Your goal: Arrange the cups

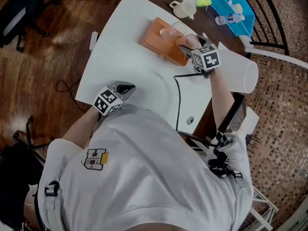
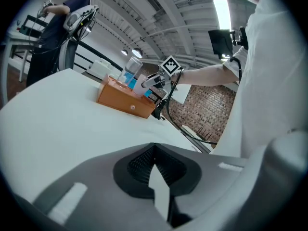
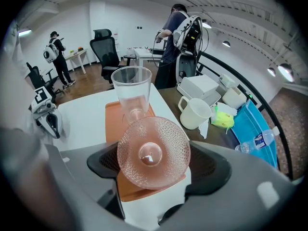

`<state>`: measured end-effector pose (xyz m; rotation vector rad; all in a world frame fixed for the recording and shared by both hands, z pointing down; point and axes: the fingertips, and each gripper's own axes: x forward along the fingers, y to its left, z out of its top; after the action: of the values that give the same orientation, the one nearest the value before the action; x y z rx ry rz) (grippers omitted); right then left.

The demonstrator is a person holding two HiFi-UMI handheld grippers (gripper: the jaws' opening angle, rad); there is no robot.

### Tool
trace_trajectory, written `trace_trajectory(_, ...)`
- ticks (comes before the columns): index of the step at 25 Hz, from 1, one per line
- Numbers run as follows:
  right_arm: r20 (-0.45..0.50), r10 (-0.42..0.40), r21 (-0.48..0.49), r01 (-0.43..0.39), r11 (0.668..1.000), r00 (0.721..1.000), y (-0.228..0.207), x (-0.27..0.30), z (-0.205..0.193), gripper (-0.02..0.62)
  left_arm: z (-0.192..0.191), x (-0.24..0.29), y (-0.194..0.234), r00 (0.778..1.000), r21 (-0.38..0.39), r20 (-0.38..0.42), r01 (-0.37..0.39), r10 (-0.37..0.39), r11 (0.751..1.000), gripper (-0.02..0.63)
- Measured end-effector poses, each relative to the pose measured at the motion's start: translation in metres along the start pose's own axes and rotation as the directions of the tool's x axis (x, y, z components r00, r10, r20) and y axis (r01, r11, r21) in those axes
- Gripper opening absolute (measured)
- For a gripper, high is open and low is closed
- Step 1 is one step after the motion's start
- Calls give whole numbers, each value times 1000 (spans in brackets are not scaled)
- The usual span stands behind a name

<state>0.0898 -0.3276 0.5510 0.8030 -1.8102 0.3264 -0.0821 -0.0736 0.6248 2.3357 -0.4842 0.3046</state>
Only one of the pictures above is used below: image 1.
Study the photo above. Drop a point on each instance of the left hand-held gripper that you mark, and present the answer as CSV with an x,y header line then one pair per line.
x,y
107,100

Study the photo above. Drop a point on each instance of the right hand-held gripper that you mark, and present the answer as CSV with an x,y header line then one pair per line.
x,y
207,58

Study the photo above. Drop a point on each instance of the clear drinking glass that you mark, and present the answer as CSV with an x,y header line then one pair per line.
x,y
170,30

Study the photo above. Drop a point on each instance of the person's left forearm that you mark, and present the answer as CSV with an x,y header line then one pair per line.
x,y
79,126

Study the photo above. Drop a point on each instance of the person's right forearm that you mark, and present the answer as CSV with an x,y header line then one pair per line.
x,y
222,100

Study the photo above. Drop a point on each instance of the orange wooden tray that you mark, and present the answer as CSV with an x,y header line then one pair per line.
x,y
158,44

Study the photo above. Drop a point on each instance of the white mug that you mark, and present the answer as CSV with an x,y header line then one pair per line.
x,y
184,8

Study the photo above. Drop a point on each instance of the clear water bottle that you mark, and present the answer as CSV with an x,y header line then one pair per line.
x,y
228,18

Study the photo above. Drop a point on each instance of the yellow-green packet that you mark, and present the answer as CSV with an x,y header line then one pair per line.
x,y
203,2

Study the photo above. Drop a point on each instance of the white table lamp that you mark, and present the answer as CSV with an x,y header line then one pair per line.
x,y
238,68

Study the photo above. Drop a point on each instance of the blue plastic bin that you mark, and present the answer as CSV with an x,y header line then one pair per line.
x,y
243,20

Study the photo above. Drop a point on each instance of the chest-mounted monitor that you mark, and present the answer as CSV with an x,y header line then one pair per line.
x,y
237,117

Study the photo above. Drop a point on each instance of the black metal railing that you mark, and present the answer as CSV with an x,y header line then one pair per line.
x,y
272,13

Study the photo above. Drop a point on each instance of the person's white t-shirt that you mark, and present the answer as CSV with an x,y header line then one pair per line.
x,y
144,177

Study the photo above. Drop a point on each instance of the white side desk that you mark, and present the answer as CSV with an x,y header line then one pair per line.
x,y
251,119

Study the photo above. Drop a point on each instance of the black router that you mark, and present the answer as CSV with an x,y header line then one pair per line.
x,y
253,142

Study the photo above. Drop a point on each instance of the black office chair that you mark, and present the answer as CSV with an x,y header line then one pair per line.
x,y
21,13

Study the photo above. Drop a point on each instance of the black mesh chair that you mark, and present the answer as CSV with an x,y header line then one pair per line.
x,y
16,165

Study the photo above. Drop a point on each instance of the black monitor mount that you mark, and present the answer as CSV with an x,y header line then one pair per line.
x,y
219,162

